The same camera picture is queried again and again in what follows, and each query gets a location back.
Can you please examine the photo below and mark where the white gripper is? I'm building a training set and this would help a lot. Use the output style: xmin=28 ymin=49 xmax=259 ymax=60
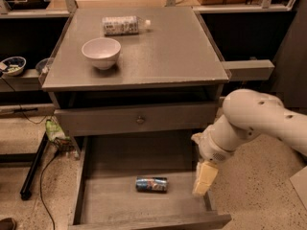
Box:
xmin=191 ymin=125 xmax=239 ymax=196

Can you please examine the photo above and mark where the blue silver redbull can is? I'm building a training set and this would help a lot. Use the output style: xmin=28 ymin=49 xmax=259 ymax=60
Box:
xmin=135 ymin=177 xmax=168 ymax=193

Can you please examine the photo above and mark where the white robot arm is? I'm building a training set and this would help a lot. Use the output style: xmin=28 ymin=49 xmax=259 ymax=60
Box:
xmin=192 ymin=89 xmax=307 ymax=196

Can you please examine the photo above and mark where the closed grey top drawer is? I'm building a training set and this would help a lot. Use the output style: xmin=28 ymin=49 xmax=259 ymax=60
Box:
xmin=55 ymin=102 xmax=217 ymax=136

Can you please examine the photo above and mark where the grey wooden drawer cabinet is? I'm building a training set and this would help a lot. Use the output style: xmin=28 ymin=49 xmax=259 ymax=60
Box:
xmin=40 ymin=6 xmax=230 ymax=158

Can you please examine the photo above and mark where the open grey middle drawer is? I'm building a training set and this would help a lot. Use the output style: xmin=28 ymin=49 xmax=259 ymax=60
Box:
xmin=68 ymin=130 xmax=231 ymax=230

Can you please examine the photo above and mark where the grey side shelf beam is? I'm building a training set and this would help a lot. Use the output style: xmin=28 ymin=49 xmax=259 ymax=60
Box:
xmin=222 ymin=59 xmax=274 ymax=81

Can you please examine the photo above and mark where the white ceramic bowl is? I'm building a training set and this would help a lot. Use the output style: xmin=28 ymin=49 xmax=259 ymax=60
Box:
xmin=82 ymin=37 xmax=121 ymax=70

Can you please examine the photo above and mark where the green snack bag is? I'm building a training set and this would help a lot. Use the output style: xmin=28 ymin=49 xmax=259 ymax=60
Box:
xmin=45 ymin=119 xmax=69 ymax=142

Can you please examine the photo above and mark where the clear plastic water bottle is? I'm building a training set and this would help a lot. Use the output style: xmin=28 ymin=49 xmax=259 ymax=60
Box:
xmin=102 ymin=15 xmax=151 ymax=35

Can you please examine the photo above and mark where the dark shoe tip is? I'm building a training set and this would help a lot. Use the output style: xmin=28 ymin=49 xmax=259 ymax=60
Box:
xmin=0 ymin=218 xmax=16 ymax=230

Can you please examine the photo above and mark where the blue patterned small bowl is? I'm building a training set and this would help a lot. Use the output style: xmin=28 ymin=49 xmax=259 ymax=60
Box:
xmin=0 ymin=57 xmax=27 ymax=77

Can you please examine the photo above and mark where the black floor cable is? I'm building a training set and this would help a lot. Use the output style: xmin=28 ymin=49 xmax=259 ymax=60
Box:
xmin=38 ymin=150 xmax=62 ymax=230

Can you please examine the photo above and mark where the black metal frame leg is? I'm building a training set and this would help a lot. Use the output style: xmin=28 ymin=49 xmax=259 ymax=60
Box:
xmin=20 ymin=134 xmax=48 ymax=200

